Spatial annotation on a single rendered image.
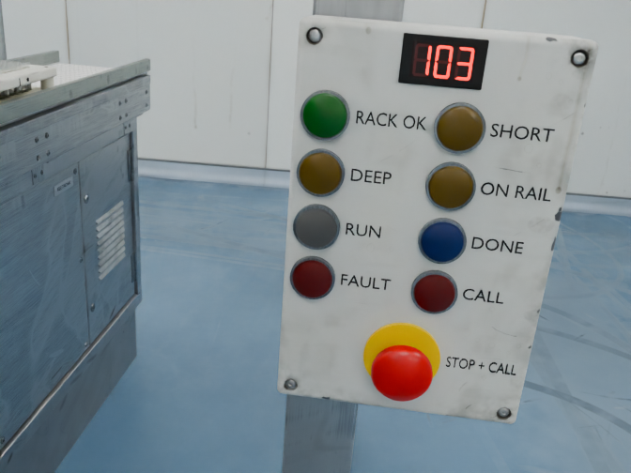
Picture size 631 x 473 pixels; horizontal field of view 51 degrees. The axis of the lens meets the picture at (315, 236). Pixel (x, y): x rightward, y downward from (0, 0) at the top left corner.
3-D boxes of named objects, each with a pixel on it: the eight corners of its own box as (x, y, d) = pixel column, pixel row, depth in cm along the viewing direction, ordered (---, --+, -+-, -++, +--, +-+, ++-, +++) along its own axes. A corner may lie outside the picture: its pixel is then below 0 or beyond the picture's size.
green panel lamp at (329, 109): (345, 142, 40) (349, 96, 39) (300, 137, 40) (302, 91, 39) (346, 139, 40) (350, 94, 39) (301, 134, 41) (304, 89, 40)
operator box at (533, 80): (515, 426, 46) (601, 41, 37) (276, 394, 48) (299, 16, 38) (503, 379, 52) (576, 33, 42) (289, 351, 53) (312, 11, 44)
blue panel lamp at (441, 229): (461, 267, 42) (469, 226, 41) (417, 262, 42) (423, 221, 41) (460, 262, 42) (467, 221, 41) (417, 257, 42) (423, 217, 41)
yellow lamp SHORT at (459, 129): (480, 156, 39) (488, 109, 38) (433, 151, 39) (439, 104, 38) (479, 152, 40) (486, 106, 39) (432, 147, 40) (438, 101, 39)
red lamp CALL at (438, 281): (453, 317, 43) (459, 279, 42) (410, 312, 43) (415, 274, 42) (452, 312, 44) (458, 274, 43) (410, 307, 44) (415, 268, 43)
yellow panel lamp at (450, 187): (470, 213, 40) (478, 169, 39) (424, 208, 40) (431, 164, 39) (469, 208, 41) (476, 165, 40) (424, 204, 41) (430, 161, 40)
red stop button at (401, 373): (428, 410, 43) (437, 358, 42) (367, 403, 43) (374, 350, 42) (426, 373, 47) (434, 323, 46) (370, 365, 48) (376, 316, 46)
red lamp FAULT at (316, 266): (330, 302, 44) (333, 265, 43) (289, 297, 44) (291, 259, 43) (331, 297, 44) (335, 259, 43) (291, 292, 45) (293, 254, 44)
